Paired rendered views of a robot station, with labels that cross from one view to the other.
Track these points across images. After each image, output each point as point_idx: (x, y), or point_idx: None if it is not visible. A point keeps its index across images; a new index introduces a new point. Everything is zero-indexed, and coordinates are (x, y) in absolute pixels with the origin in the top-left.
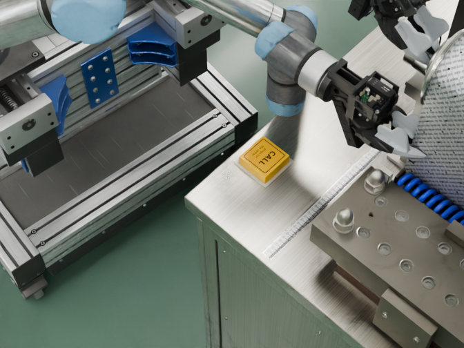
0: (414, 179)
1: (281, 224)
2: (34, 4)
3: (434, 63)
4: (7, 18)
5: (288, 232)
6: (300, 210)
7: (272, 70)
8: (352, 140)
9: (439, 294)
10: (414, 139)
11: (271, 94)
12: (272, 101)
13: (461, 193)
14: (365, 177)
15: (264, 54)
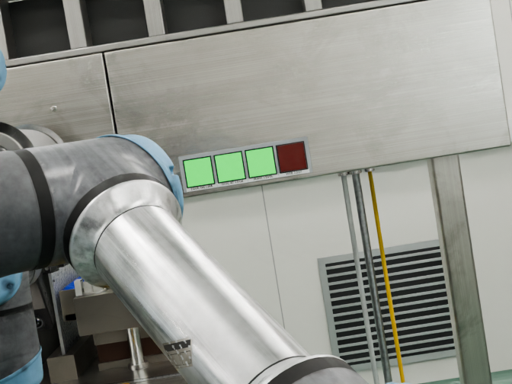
0: (68, 285)
1: (169, 379)
2: (164, 210)
3: (14, 140)
4: (209, 253)
5: (173, 375)
6: (138, 383)
7: (27, 284)
8: (52, 309)
9: None
10: None
11: (36, 337)
12: (40, 350)
13: (65, 267)
14: (91, 295)
15: None
